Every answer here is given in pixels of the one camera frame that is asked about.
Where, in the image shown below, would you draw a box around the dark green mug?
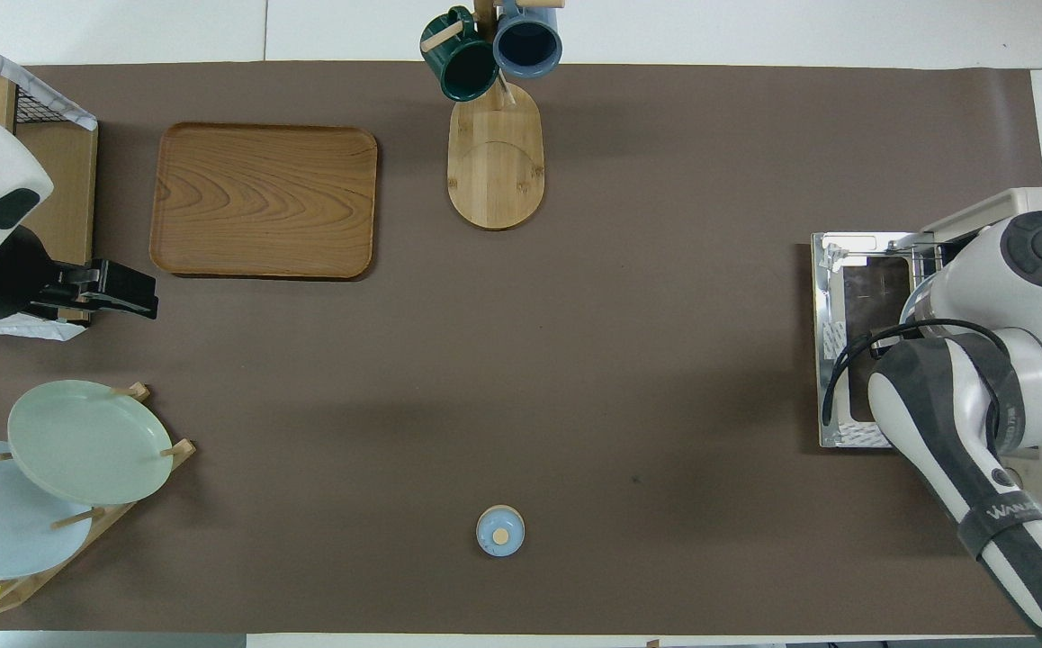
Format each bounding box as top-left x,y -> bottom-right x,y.
420,7 -> 499,102

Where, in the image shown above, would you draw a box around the brown table mat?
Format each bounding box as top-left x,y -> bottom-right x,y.
0,61 -> 1042,635

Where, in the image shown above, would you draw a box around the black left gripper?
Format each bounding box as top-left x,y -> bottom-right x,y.
31,260 -> 159,320

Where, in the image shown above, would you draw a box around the wire and wood shelf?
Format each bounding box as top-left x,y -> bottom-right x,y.
0,20 -> 99,341

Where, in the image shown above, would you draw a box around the rectangular wooden tray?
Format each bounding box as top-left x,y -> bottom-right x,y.
150,122 -> 379,280

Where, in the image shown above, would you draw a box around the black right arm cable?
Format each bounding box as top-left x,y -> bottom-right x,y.
822,319 -> 1012,428

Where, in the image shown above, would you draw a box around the pale green plate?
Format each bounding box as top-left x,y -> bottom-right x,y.
8,380 -> 174,507

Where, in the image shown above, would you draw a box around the blue mug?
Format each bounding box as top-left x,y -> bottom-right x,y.
493,0 -> 564,79

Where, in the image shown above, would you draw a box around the wooden plate rack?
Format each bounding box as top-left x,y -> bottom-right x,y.
0,382 -> 196,622

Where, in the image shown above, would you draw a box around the wooden mug tree stand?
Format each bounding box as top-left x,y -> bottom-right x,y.
422,0 -> 567,230

